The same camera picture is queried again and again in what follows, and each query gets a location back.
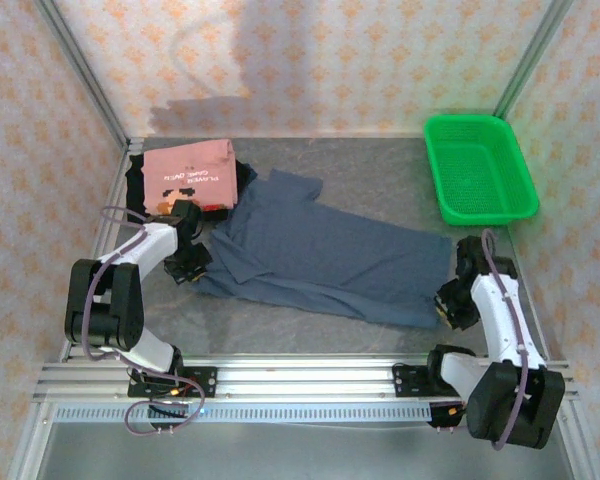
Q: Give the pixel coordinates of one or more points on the blue t-shirt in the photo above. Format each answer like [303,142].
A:
[320,250]

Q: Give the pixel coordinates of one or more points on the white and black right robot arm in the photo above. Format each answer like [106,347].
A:
[505,320]

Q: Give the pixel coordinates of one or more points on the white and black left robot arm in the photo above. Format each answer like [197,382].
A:
[115,310]

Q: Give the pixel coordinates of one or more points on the black folded t-shirt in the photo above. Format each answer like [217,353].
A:
[136,190]

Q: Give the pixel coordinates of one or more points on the pink folded pixel-print t-shirt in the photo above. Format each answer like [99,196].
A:
[190,170]

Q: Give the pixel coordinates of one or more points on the navy folded t-shirt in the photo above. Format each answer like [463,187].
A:
[245,172]

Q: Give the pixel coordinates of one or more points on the green plastic basket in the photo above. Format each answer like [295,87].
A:
[480,170]

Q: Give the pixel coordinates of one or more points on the grey metal panel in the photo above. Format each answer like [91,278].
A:
[300,455]

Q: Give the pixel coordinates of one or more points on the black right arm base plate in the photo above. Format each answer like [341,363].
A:
[410,380]

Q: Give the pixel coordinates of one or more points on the aluminium table edge rail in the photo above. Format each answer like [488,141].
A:
[114,200]

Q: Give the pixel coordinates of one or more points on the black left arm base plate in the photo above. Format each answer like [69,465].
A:
[205,380]

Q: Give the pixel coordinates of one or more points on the aluminium mounting rail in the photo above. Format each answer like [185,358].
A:
[305,375]

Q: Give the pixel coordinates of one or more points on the aluminium frame post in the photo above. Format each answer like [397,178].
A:
[530,55]
[85,70]

